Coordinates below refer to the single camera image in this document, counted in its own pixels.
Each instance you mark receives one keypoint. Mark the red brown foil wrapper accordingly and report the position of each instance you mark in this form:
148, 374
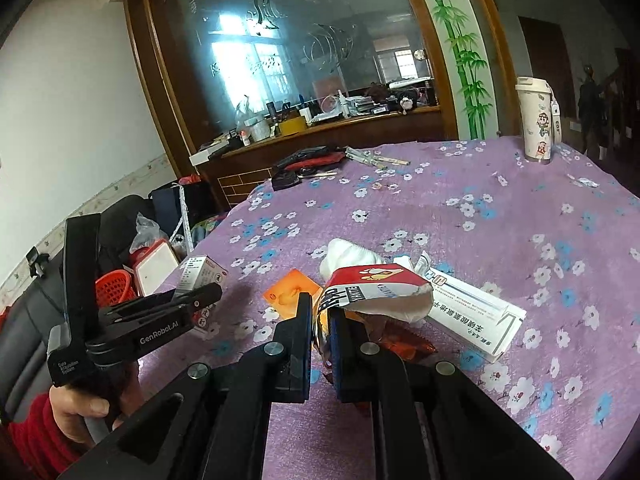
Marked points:
405, 347

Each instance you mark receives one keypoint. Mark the person's left forearm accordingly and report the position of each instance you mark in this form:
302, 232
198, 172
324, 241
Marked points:
30, 440

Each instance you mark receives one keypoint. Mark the torn red white carton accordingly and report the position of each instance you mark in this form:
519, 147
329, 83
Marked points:
380, 285

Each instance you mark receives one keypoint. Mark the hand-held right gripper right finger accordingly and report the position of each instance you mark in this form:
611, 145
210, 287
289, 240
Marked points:
345, 360

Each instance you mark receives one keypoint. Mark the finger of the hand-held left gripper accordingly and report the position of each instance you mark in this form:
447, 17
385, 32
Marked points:
190, 305
150, 302

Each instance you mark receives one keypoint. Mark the dark blue bag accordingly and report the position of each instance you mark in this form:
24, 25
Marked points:
170, 205

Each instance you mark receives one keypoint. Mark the black leather sofa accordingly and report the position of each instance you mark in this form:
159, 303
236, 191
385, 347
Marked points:
30, 320

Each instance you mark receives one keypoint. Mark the clear plastic bag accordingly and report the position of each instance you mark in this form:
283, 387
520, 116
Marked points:
147, 232

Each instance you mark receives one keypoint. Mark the person's left hand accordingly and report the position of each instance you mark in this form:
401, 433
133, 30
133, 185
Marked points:
72, 410

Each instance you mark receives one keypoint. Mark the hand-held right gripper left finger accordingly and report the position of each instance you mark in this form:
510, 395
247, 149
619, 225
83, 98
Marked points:
295, 355

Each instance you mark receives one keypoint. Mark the long white medicine box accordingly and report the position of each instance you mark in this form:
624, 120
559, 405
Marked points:
475, 320

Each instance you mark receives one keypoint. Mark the yellow box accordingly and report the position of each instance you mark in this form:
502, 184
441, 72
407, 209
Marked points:
291, 127

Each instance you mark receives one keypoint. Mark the bamboo wall painting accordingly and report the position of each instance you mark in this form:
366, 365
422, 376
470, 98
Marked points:
460, 35

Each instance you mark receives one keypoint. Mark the white cartoon print cup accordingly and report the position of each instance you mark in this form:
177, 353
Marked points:
537, 125

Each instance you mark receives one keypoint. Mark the wooden cabinet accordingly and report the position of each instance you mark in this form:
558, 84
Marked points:
240, 180

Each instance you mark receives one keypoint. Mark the orange packet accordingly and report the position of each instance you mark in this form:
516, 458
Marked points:
290, 292

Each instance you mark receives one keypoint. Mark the white paper scrap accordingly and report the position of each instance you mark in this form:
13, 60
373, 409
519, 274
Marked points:
585, 181

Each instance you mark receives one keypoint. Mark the white slotted strip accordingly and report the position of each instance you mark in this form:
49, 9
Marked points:
185, 220

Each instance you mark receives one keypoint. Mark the white framed red box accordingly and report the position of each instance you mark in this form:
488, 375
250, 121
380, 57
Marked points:
155, 267

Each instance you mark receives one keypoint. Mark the white paper-wrapped sticks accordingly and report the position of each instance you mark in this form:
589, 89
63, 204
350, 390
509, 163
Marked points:
372, 157

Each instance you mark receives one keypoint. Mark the white tissue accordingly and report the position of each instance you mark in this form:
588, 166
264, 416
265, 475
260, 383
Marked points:
345, 255

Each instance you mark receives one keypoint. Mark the wooden stair railing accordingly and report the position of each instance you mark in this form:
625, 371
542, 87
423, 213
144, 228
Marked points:
605, 105

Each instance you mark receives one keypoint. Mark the red plastic basket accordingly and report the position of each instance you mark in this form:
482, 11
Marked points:
115, 287

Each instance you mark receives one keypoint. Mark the small white medicine box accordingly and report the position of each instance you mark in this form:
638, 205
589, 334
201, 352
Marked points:
200, 270

